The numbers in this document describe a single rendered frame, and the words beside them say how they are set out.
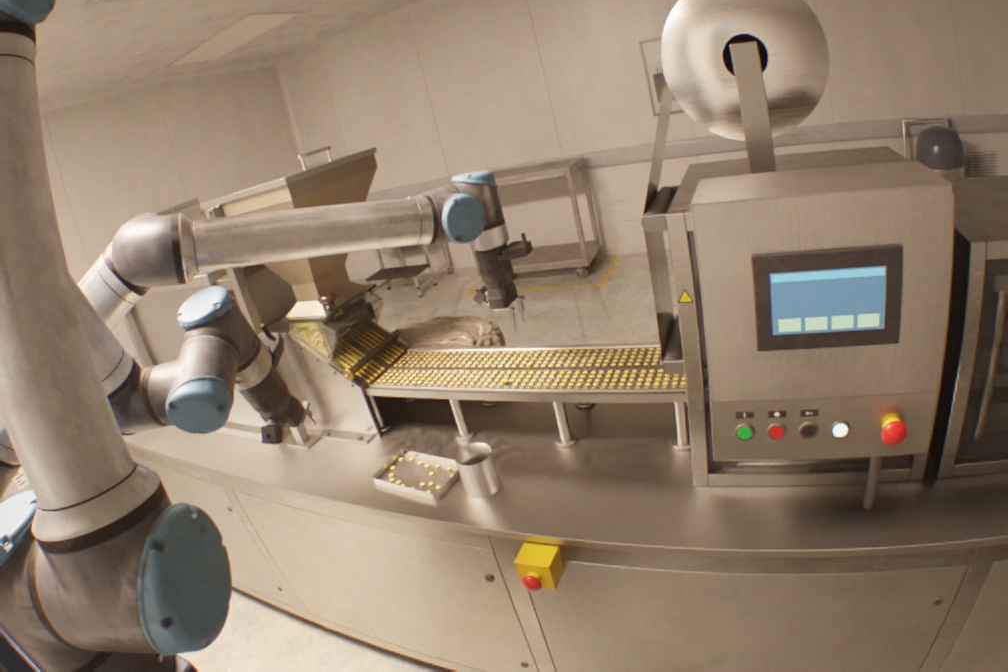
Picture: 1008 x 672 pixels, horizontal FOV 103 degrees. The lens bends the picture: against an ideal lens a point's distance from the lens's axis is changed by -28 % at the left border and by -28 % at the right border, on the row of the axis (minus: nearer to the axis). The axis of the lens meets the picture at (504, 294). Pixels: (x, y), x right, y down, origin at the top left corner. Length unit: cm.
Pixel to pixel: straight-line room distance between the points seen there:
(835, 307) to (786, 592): 57
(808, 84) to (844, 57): 386
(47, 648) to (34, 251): 43
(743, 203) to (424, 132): 500
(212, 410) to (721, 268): 69
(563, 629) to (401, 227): 94
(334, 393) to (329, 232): 70
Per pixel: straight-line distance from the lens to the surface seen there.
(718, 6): 96
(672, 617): 121
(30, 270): 54
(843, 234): 73
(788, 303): 75
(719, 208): 71
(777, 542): 103
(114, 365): 83
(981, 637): 138
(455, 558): 128
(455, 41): 534
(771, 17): 96
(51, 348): 53
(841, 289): 75
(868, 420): 86
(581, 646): 139
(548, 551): 110
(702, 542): 103
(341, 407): 157
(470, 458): 125
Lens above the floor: 156
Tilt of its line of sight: 19 degrees down
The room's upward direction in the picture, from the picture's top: 14 degrees counter-clockwise
